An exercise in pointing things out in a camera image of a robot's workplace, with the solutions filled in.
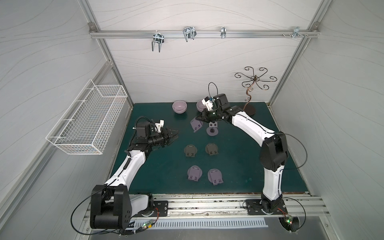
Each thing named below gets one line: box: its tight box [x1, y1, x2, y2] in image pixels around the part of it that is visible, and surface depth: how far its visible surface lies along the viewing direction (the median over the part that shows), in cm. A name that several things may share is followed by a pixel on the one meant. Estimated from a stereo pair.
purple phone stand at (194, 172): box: [187, 165, 203, 182], surface depth 86 cm
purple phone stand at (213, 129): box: [206, 121, 219, 137], surface depth 106 cm
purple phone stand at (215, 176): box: [207, 168, 224, 186], surface depth 85 cm
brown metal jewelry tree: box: [234, 66, 278, 116], surface depth 97 cm
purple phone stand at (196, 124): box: [190, 117, 203, 133], surface depth 86 cm
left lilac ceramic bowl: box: [172, 100, 188, 114], surface depth 116 cm
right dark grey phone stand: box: [205, 142, 219, 156], surface depth 97 cm
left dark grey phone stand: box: [184, 144, 198, 157], surface depth 95 cm
